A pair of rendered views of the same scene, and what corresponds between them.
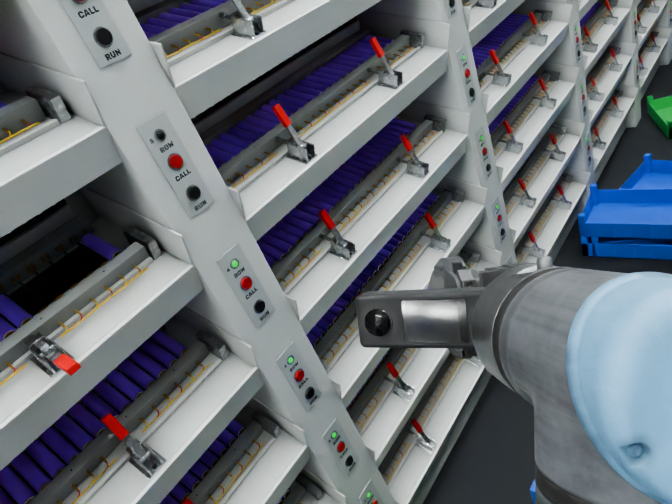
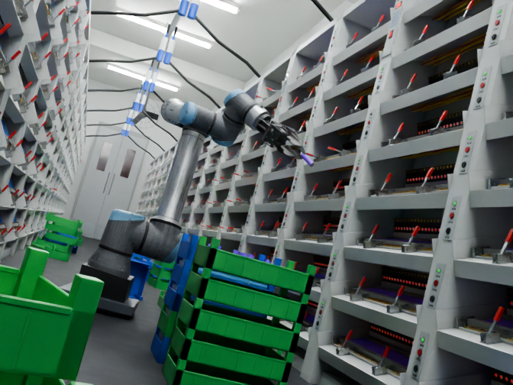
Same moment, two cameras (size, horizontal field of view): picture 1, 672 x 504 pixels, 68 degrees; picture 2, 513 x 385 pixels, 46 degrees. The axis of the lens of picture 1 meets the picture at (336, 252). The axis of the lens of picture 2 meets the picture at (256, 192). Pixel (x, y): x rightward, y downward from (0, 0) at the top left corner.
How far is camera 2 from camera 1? 258 cm
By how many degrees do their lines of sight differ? 115
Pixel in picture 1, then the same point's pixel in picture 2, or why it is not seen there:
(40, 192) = (359, 118)
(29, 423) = (333, 163)
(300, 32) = (411, 97)
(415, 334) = not seen: hidden behind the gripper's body
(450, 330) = not seen: hidden behind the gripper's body
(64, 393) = (337, 162)
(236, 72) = (392, 105)
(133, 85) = (375, 100)
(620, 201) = not seen: outside the picture
